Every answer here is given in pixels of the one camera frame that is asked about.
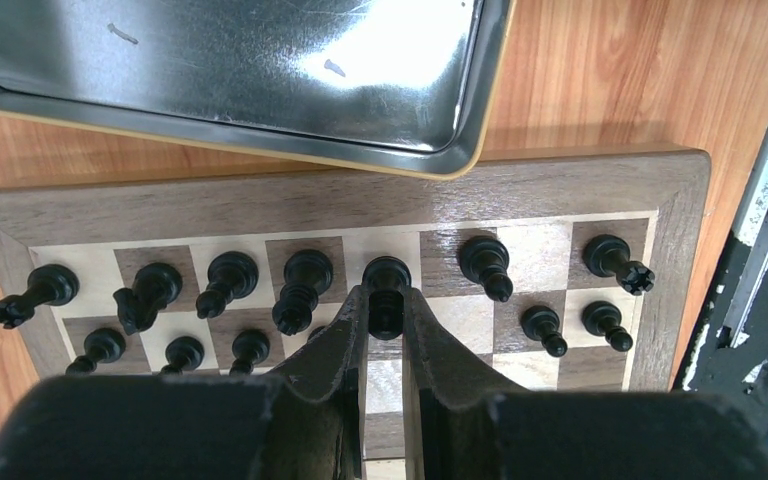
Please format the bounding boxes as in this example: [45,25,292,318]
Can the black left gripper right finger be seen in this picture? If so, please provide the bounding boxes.
[403,289,768,479]

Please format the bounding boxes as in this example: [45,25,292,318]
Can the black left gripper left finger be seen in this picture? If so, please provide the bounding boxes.
[0,286,368,479]

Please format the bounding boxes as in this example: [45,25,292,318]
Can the black chess piece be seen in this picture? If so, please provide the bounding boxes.
[362,256,411,341]

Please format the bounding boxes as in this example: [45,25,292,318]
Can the wooden chess board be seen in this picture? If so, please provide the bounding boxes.
[0,148,713,480]

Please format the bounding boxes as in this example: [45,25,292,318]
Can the silver metal tin box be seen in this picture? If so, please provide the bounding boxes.
[0,1,516,179]

